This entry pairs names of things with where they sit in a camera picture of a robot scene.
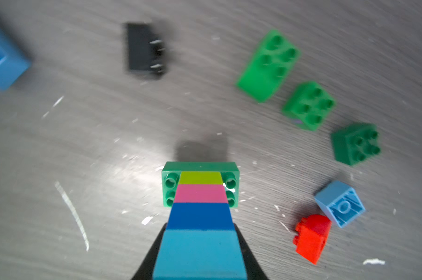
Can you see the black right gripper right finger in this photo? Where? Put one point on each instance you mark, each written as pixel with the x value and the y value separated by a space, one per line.
pixel 253 269

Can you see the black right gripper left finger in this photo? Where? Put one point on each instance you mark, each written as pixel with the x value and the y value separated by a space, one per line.
pixel 145 270

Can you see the cyan lego brick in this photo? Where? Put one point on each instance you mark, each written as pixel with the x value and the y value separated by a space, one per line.
pixel 199 255

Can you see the red lego brick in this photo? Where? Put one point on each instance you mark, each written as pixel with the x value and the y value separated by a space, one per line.
pixel 312 234

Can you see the magenta lego brick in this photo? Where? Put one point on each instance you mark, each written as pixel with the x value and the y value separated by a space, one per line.
pixel 201 193

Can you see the lime green lego brick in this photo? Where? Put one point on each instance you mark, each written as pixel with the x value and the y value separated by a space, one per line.
pixel 201 177

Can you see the green long lego plate brick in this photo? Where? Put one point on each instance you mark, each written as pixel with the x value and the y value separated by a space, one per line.
pixel 229 172

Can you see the long blue lego brick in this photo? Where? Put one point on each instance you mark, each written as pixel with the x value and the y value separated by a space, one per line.
pixel 13 61

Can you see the light blue lego brick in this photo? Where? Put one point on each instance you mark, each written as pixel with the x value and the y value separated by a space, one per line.
pixel 340 203

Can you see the dark green lego brick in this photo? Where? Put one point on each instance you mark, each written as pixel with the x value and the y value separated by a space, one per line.
pixel 355 143

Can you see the small green lego brick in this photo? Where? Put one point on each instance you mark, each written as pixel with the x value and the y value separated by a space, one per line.
pixel 309 106

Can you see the light green tall lego brick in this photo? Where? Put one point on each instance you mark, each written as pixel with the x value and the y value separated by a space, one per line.
pixel 270 65

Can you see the small black block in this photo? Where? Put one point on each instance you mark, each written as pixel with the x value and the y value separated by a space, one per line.
pixel 145 50

